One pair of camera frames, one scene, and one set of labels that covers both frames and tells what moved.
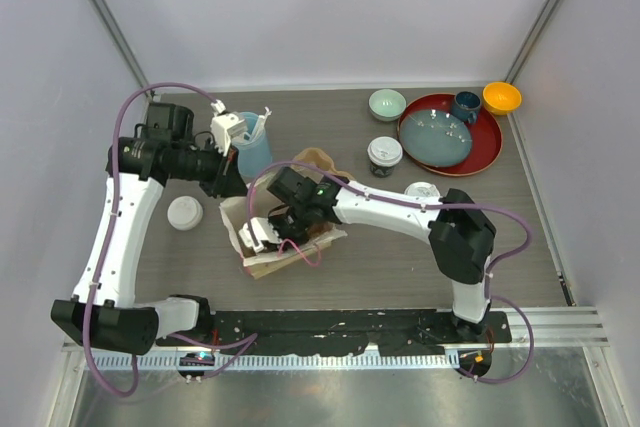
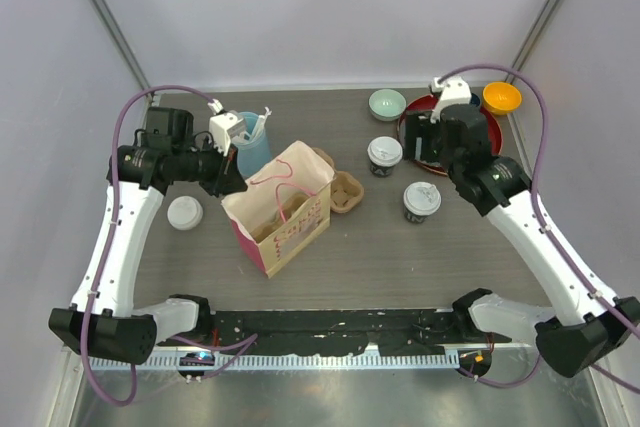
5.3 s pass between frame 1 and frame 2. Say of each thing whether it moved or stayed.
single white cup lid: stayed
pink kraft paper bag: moved
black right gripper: moved
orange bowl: stayed
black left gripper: stayed
